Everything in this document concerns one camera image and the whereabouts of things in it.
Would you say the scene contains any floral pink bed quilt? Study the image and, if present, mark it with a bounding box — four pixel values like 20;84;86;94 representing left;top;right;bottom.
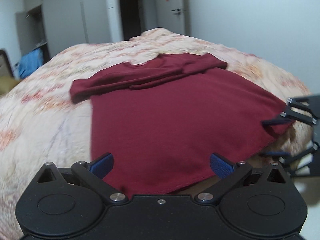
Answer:
1;28;310;239

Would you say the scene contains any brown beige headboard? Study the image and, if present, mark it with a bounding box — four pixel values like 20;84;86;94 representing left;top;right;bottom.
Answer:
0;49;14;77

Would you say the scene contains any olive yellow pillow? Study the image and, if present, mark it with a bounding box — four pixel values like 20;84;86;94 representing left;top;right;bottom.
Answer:
0;76;20;95

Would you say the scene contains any black door handle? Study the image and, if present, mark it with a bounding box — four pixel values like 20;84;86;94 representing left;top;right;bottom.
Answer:
171;8;185;17

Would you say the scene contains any blue clothes pile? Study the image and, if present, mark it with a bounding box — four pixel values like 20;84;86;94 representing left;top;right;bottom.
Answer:
18;48;43;79

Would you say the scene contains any grey wardrobe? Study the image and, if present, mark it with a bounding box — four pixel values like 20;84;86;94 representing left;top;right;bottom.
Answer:
16;0;111;58

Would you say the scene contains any white bedroom door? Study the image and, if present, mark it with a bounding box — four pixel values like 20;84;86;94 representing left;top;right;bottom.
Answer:
155;0;190;36

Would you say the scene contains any dark red shirt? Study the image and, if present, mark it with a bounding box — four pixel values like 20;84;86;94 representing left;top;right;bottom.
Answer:
69;53;291;196

